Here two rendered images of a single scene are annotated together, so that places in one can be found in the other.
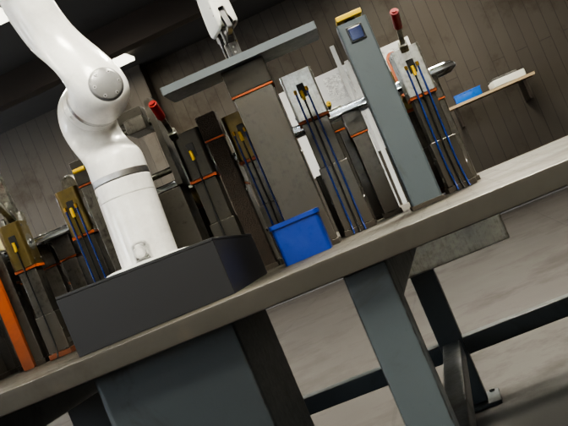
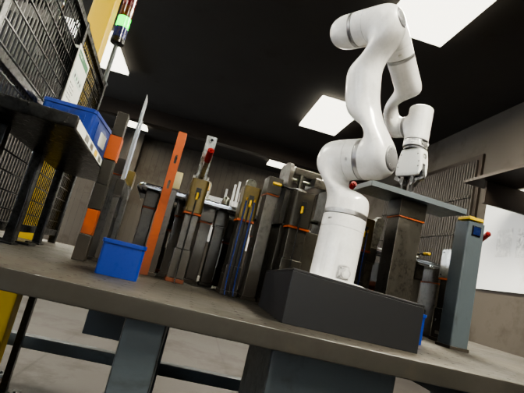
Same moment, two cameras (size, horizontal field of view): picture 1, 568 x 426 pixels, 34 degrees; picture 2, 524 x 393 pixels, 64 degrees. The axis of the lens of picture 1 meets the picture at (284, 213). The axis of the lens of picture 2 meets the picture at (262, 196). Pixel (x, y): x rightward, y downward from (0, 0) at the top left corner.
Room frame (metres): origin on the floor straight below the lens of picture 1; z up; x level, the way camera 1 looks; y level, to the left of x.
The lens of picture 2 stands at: (0.87, 0.85, 0.79)
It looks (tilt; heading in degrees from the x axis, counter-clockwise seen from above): 10 degrees up; 343
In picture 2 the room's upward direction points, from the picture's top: 14 degrees clockwise
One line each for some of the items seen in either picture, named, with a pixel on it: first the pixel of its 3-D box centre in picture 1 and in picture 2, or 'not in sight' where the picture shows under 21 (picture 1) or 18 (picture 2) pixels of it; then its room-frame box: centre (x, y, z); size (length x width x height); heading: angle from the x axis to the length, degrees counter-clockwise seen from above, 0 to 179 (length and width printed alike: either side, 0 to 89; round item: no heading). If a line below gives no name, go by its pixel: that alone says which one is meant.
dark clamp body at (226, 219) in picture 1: (216, 206); not in sight; (2.21, 0.14, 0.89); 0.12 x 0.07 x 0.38; 176
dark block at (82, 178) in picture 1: (115, 239); (260, 237); (2.23, 0.40, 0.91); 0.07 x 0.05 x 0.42; 176
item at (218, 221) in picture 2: not in sight; (214, 248); (2.45, 0.50, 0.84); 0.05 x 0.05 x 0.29; 86
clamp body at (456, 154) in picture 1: (433, 119); (452, 297); (2.20, -0.41, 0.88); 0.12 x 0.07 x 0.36; 176
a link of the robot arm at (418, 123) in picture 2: not in sight; (417, 125); (2.09, -0.03, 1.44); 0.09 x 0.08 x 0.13; 28
